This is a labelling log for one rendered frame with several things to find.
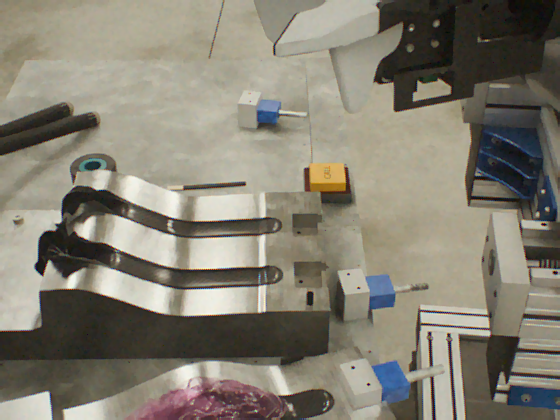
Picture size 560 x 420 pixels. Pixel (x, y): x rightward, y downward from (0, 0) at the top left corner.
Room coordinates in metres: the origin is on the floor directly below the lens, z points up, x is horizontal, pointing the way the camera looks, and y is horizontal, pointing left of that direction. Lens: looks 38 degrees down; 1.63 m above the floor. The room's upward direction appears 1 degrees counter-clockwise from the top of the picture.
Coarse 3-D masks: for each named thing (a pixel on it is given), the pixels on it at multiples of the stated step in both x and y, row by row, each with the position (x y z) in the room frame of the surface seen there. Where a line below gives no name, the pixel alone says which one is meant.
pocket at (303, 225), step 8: (296, 216) 0.94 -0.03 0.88; (304, 216) 0.94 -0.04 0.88; (312, 216) 0.94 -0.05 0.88; (320, 216) 0.94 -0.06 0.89; (296, 224) 0.94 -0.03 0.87; (304, 224) 0.94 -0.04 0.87; (312, 224) 0.94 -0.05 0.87; (320, 224) 0.93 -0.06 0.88; (296, 232) 0.93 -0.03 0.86; (304, 232) 0.93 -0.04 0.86; (312, 232) 0.93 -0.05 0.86; (320, 232) 0.91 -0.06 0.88
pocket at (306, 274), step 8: (296, 264) 0.83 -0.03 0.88; (304, 264) 0.83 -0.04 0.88; (312, 264) 0.83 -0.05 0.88; (320, 264) 0.83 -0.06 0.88; (296, 272) 0.83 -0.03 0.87; (304, 272) 0.83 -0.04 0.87; (312, 272) 0.83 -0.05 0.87; (320, 272) 0.83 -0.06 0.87; (296, 280) 0.82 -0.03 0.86; (304, 280) 0.82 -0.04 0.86; (312, 280) 0.82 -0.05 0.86; (320, 280) 0.82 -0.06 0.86
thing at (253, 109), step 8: (248, 96) 1.35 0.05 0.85; (256, 96) 1.35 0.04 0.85; (240, 104) 1.33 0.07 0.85; (248, 104) 1.33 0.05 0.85; (256, 104) 1.33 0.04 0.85; (264, 104) 1.35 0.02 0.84; (272, 104) 1.34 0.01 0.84; (280, 104) 1.35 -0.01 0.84; (240, 112) 1.33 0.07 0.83; (248, 112) 1.32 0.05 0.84; (256, 112) 1.32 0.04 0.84; (264, 112) 1.32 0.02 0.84; (272, 112) 1.32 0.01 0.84; (280, 112) 1.33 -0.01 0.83; (288, 112) 1.33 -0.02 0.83; (296, 112) 1.33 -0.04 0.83; (304, 112) 1.33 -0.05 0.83; (240, 120) 1.33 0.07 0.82; (248, 120) 1.32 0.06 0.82; (256, 120) 1.32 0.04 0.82; (264, 120) 1.32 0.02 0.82; (272, 120) 1.32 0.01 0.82
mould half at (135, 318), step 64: (128, 192) 0.95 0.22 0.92; (320, 192) 0.99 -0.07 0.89; (0, 256) 0.88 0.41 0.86; (192, 256) 0.85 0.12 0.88; (256, 256) 0.85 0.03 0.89; (320, 256) 0.84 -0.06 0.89; (0, 320) 0.75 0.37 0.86; (64, 320) 0.73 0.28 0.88; (128, 320) 0.73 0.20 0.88; (192, 320) 0.73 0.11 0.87; (256, 320) 0.73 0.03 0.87; (320, 320) 0.73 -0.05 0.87
